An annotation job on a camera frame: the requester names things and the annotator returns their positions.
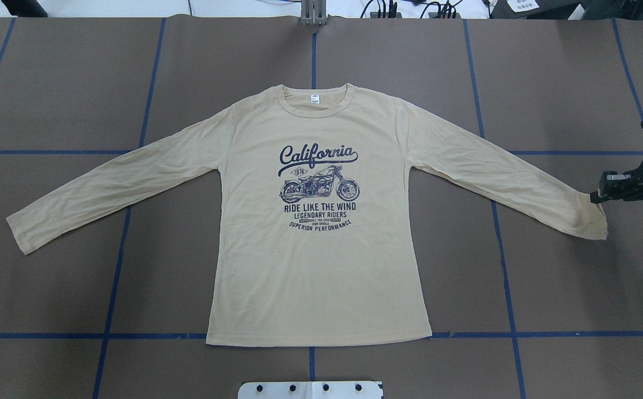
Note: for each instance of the beige long-sleeve printed shirt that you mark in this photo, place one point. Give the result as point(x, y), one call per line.
point(315, 243)

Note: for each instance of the black box device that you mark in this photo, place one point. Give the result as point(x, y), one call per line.
point(543, 10)

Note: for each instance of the grey aluminium frame post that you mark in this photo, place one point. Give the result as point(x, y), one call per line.
point(313, 12)

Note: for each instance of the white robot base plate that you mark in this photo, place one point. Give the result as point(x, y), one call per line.
point(312, 389)

